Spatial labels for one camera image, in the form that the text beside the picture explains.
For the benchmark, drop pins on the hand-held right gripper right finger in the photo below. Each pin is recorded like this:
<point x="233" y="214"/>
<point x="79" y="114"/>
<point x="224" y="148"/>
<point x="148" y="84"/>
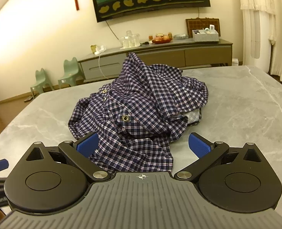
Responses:
<point x="200" y="146"/>

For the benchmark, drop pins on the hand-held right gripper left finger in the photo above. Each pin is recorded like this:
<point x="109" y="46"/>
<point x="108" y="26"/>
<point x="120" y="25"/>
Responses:
<point x="87" y="145"/>

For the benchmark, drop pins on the blue plaid shirt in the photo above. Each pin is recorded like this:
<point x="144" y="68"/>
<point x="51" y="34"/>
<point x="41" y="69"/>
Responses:
<point x="143" y="100"/>

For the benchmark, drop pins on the large green child chair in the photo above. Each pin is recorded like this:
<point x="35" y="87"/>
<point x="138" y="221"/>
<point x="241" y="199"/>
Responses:
<point x="70" y="70"/>

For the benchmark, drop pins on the small green child chair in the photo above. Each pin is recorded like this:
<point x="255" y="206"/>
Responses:
<point x="41" y="81"/>

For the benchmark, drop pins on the white box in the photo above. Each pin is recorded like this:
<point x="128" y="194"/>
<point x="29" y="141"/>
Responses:
<point x="235" y="62"/>

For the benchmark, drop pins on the white power strip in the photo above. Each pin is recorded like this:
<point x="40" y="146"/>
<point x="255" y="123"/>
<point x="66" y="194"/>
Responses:
<point x="100" y="50"/>

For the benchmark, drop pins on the small yellow box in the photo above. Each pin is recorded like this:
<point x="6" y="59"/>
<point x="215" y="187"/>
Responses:
<point x="93" y="48"/>

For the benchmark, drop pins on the grey sideboard cabinet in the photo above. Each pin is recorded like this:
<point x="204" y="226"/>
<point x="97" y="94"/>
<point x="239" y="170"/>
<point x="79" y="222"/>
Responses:
<point x="155" y="57"/>

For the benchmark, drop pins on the grey storage box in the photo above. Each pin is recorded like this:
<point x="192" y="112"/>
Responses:
<point x="205" y="37"/>

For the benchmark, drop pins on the glass dish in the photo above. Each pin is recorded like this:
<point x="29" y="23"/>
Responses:
<point x="180" y="36"/>

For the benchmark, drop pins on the glass cup set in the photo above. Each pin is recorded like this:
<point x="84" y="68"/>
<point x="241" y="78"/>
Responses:
<point x="130" y="40"/>

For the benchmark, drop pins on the red fruit plate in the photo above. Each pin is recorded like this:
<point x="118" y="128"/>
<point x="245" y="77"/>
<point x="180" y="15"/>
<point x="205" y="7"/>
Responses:
<point x="162" y="39"/>

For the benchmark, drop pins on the small dark dish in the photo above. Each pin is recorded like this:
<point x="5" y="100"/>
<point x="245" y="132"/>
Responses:
<point x="145" y="44"/>

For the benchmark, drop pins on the white curtain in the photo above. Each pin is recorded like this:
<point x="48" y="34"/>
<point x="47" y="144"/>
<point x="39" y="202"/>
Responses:
<point x="279" y="28"/>

